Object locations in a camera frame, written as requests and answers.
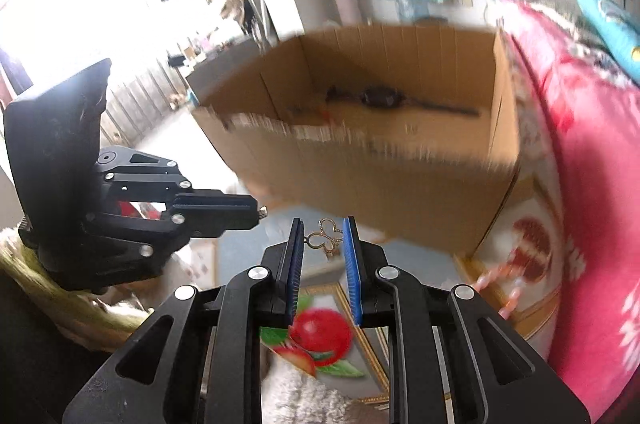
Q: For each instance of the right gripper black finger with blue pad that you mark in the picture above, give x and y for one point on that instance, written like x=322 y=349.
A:
x=196 y=358
x=452 y=357

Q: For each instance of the teal pillow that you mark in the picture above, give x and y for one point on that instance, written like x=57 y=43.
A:
x=618 y=29

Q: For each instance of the purple kids smartwatch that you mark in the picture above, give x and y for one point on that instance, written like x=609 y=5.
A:
x=387 y=98

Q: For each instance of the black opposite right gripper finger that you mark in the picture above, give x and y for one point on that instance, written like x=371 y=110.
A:
x=210 y=213

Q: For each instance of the brown cardboard box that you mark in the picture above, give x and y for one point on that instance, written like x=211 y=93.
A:
x=433 y=178

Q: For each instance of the pink red floral blanket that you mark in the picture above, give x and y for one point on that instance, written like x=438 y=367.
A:
x=594 y=123

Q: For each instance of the white fluffy towel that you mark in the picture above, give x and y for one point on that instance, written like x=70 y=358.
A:
x=291 y=396

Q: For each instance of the dark grey storage box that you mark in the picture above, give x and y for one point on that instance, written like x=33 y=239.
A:
x=220 y=63

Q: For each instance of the green knit sleeve forearm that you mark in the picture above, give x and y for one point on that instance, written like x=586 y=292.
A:
x=80 y=316

